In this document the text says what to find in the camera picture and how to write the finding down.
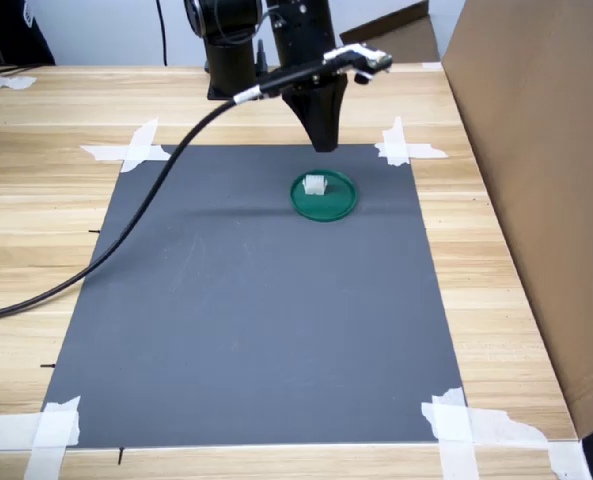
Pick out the brown cardboard flap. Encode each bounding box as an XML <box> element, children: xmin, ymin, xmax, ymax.
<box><xmin>339</xmin><ymin>0</ymin><xmax>441</xmax><ymax>65</ymax></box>

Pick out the crumpled white tape scrap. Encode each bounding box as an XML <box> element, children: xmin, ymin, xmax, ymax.
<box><xmin>0</xmin><ymin>74</ymin><xmax>38</xmax><ymax>93</ymax></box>

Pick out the small white plastic terminal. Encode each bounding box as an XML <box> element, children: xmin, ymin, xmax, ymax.
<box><xmin>303</xmin><ymin>173</ymin><xmax>328</xmax><ymax>196</ymax></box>

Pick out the large brown cardboard partition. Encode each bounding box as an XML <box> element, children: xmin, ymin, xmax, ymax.
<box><xmin>440</xmin><ymin>0</ymin><xmax>593</xmax><ymax>439</ymax></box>

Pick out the thin black hanging cable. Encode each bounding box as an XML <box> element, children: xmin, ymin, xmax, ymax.
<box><xmin>155</xmin><ymin>0</ymin><xmax>170</xmax><ymax>68</ymax></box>

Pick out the round green lid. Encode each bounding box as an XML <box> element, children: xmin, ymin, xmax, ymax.
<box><xmin>289</xmin><ymin>169</ymin><xmax>359</xmax><ymax>225</ymax></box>

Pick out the thick black camera cable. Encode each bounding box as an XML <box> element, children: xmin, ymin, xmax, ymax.
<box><xmin>0</xmin><ymin>56</ymin><xmax>338</xmax><ymax>324</ymax></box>

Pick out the white tape corner patch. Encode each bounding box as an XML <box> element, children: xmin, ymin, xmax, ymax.
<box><xmin>374</xmin><ymin>116</ymin><xmax>450</xmax><ymax>168</ymax></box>
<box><xmin>420</xmin><ymin>386</ymin><xmax>593</xmax><ymax>480</ymax></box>
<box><xmin>0</xmin><ymin>395</ymin><xmax>82</xmax><ymax>480</ymax></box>
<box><xmin>79</xmin><ymin>117</ymin><xmax>173</xmax><ymax>174</ymax></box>

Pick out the dark grey mat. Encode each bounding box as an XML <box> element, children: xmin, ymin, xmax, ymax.
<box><xmin>40</xmin><ymin>143</ymin><xmax>470</xmax><ymax>449</ymax></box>

